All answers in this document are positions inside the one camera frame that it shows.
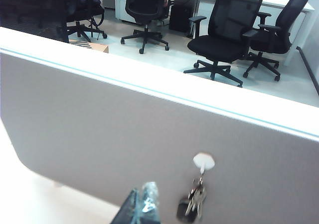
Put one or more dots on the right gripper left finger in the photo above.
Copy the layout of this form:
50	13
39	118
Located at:
128	211

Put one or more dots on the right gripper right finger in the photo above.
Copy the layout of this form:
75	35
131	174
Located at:
149	196

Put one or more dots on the bunch of keys with black fob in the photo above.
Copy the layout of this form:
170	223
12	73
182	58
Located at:
197	196

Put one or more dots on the grey desk partition with hook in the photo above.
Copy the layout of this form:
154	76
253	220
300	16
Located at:
99	134

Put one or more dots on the brown cardboard box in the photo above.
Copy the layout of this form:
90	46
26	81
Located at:
99	47

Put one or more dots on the black mesh office chair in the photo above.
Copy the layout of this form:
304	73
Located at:
224	47

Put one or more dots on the black computer tower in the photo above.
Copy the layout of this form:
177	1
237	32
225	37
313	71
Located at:
180	18

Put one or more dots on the black office chair with occupant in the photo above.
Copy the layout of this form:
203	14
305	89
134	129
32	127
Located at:
144	10

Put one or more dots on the black office chair with armrests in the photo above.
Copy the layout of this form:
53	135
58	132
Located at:
84	7

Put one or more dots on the black highback office chair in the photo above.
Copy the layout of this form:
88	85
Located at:
286	15

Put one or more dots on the dark bulky furniture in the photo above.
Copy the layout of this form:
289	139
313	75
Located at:
30	2

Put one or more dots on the white office desk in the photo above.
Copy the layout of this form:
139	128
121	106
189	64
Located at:
281	0

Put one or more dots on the white adhesive wall hook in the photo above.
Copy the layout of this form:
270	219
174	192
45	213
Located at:
204	161

